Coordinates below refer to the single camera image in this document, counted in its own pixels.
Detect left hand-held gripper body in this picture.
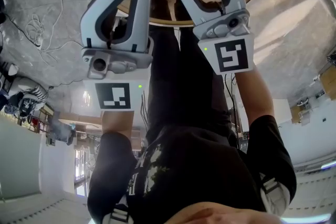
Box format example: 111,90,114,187
80,36,154,113

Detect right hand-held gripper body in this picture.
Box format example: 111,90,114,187
192,8,257,76

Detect person's left forearm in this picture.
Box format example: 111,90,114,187
101,110,136,137

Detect person's right forearm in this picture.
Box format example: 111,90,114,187
234,69,276,127

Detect person's black trousers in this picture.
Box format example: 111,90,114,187
146,0,237,140

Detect striped cloth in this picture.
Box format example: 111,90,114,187
20,85,49,111

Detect person's black printed t-shirt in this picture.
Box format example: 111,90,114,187
86,114,298,224

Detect person's face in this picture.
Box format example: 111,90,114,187
165,200,282,224

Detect white power cable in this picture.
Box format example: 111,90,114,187
25,0,73,61

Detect person's left grey harness strap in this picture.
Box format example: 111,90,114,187
104,196,132,224

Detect person's grey harness strap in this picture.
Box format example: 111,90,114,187
104,196,132,224
259,173,291,216

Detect person's right grey harness strap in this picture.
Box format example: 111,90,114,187
259,173,291,216

